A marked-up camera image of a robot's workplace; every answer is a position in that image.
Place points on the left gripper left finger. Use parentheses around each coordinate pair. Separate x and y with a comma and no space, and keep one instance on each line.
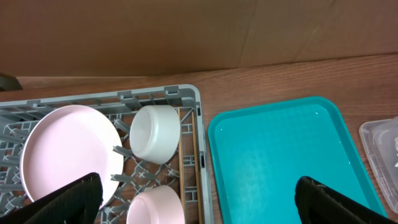
(76,202)

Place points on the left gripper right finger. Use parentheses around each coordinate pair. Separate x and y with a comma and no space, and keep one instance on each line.
(319,204)

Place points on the pink round plate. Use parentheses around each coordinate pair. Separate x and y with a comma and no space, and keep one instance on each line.
(67,144)

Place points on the pink bowl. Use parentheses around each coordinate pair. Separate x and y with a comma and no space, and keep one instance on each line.
(160,205)

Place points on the grey bowl with rice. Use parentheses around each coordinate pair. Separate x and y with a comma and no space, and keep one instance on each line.
(155,133)

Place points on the wooden chopstick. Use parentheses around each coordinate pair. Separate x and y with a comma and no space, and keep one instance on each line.
(197,170)

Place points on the grey dishwasher rack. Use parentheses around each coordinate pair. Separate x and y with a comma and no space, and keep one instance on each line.
(18,118)

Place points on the teal serving tray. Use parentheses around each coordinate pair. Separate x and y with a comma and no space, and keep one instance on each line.
(259,154)

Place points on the clear plastic bin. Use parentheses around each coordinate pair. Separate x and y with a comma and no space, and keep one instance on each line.
(379,139)

